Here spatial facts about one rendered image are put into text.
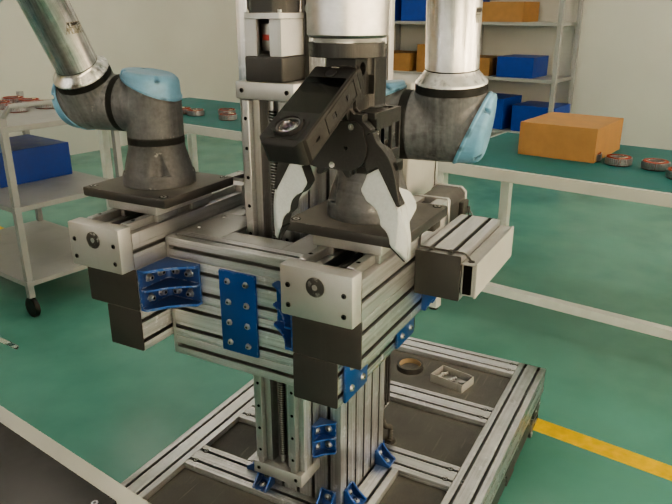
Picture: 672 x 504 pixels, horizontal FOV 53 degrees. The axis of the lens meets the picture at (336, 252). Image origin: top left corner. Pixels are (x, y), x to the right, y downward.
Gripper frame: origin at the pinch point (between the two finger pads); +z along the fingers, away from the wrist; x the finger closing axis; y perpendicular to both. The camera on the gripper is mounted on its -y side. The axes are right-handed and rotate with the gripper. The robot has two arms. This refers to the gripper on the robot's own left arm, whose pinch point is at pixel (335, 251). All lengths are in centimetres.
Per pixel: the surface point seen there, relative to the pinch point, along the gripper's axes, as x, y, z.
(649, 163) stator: -15, 248, 37
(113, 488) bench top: 34, -2, 41
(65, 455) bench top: 46, 0, 41
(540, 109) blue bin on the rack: 102, 595, 65
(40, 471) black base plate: 44, -6, 38
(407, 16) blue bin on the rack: 249, 618, -17
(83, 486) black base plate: 36, -6, 38
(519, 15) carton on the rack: 131, 602, -18
